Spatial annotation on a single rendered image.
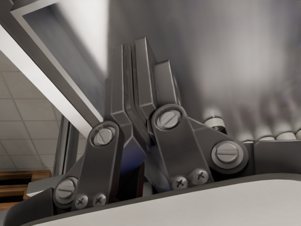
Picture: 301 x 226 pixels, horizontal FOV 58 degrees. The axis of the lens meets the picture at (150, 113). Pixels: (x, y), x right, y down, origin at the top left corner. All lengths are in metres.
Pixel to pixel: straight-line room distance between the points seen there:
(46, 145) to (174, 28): 1.85
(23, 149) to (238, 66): 1.93
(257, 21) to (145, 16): 0.08
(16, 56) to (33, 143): 1.79
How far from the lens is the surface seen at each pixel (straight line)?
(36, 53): 0.20
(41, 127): 1.84
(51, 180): 0.44
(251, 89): 0.27
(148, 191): 0.36
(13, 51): 0.23
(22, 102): 1.68
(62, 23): 0.21
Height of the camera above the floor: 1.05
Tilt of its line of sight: 39 degrees down
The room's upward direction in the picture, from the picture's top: 174 degrees clockwise
